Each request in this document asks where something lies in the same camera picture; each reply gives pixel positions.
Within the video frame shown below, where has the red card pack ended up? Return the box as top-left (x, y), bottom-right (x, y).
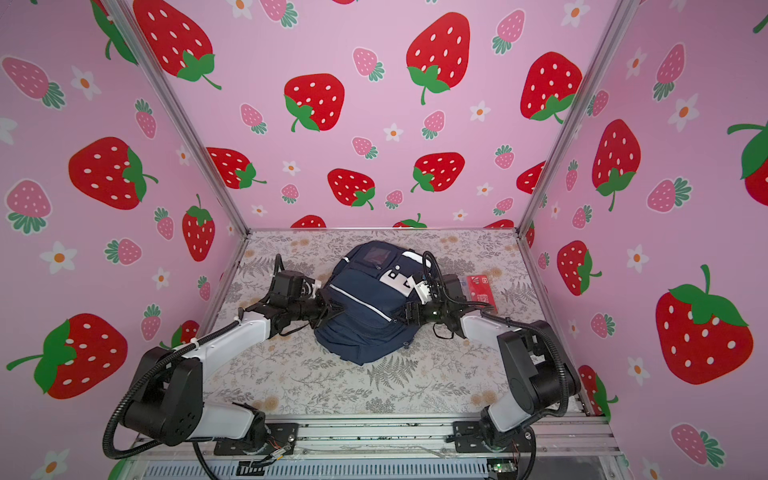
top-left (465, 275), bottom-right (496, 310)

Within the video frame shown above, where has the navy blue student backpack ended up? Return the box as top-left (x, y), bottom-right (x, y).
top-left (315, 241), bottom-right (432, 365)

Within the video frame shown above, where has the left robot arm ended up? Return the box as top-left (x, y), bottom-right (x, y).
top-left (102, 270), bottom-right (344, 460)

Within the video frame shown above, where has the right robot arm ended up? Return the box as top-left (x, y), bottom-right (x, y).
top-left (403, 274), bottom-right (581, 450)

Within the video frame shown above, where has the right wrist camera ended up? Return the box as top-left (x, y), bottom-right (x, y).
top-left (414, 281), bottom-right (432, 304)

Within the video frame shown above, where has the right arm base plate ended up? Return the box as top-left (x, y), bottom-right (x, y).
top-left (444, 419), bottom-right (535, 454)

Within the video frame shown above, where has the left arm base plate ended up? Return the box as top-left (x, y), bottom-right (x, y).
top-left (214, 422), bottom-right (299, 457)

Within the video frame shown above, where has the aluminium front rail frame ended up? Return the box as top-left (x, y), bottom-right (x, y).
top-left (118, 413), bottom-right (633, 479)

